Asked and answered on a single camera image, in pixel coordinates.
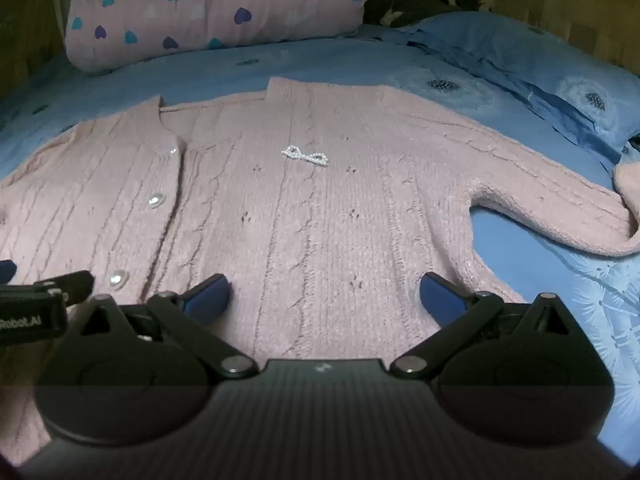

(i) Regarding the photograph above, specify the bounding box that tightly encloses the blue dandelion-print pillow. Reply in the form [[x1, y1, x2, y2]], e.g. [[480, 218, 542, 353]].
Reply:
[[385, 10, 640, 161]]

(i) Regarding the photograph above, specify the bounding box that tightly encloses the pink knit cardigan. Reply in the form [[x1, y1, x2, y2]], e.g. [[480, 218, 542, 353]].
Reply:
[[0, 77, 640, 466]]

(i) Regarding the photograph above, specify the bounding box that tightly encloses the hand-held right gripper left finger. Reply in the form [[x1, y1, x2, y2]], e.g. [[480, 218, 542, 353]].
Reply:
[[77, 273, 259, 379]]

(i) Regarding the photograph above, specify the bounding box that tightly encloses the blue dandelion-print bed sheet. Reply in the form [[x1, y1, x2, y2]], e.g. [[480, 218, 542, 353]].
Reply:
[[0, 25, 640, 466]]

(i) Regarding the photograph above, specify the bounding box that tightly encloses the pink heart-print rolled quilt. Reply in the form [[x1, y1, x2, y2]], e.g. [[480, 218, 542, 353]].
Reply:
[[64, 0, 370, 75]]

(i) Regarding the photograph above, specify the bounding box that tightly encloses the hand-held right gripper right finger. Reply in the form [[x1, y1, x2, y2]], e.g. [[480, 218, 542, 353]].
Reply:
[[389, 272, 577, 379]]

